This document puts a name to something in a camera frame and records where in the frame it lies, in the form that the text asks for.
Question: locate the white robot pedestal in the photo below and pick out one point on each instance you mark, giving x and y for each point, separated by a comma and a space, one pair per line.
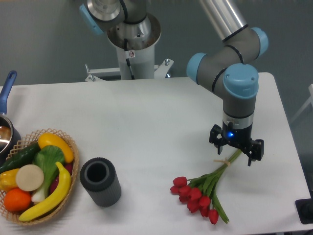
135, 49

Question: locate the beige round disc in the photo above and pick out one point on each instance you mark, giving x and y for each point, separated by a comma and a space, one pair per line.
29, 177

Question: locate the green bok choy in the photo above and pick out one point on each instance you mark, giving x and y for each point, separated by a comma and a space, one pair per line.
46, 160

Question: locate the dark grey ribbed vase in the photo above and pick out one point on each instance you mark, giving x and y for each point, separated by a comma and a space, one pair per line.
99, 178

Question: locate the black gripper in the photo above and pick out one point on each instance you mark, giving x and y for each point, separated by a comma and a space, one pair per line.
236, 132

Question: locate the white frame at right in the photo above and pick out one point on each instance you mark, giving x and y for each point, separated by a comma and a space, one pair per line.
305, 105

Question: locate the black device at edge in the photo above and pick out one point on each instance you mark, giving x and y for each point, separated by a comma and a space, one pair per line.
305, 210

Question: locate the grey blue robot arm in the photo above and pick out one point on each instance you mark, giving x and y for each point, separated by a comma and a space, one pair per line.
228, 74

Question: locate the green cucumber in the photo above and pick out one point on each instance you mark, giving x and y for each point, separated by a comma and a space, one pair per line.
21, 158

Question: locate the orange fruit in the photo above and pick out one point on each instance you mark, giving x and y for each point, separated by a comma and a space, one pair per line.
17, 200

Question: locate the red vegetable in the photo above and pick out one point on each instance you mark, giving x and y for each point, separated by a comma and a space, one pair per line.
69, 168

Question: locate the blue handled saucepan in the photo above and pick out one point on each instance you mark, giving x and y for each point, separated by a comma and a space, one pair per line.
9, 136

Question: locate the red tulip bouquet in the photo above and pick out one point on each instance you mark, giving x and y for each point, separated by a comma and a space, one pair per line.
200, 194

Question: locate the yellow banana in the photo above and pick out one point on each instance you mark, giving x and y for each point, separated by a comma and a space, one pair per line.
53, 199

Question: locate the woven wicker basket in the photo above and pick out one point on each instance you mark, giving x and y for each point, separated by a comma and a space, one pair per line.
74, 159

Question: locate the yellow bell pepper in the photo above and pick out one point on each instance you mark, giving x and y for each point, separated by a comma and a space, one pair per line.
8, 180

